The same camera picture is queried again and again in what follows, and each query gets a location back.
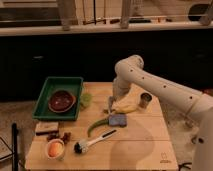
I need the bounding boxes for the metal can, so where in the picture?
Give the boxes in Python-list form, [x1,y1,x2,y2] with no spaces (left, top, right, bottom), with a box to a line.
[139,93,152,108]

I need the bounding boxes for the white cup with orange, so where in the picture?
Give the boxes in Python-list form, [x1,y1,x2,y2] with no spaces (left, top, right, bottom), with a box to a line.
[45,139,65,160]

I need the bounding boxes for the blue sponge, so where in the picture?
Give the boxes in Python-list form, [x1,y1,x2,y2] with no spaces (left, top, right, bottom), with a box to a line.
[109,114,127,127]

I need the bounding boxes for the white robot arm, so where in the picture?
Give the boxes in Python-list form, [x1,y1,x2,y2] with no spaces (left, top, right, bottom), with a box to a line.
[113,55,213,171]

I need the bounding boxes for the brown wooden bowl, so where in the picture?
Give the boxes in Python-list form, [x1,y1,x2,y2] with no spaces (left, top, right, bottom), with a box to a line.
[48,90,76,113]

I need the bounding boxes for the green plastic cup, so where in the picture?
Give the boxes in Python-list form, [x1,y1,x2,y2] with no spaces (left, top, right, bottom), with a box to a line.
[80,93,92,108]

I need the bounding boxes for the brown wooden block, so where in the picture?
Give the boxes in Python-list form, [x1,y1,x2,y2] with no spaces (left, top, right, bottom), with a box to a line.
[35,122,59,135]

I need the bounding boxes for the green plastic tray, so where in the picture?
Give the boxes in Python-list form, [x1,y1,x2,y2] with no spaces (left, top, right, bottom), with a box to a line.
[33,77,83,121]

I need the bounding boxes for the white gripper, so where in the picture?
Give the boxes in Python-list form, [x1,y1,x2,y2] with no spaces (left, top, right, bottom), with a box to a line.
[108,77,131,113]

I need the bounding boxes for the white dish brush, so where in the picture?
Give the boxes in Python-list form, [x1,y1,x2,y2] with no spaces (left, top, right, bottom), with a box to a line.
[74,129,116,154]

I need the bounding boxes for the small brown toy pieces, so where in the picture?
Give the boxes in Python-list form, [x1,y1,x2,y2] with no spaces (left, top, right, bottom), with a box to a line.
[47,132,71,144]

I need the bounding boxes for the black metal stand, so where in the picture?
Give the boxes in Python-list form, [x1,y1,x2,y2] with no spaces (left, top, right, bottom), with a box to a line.
[0,123,19,171]

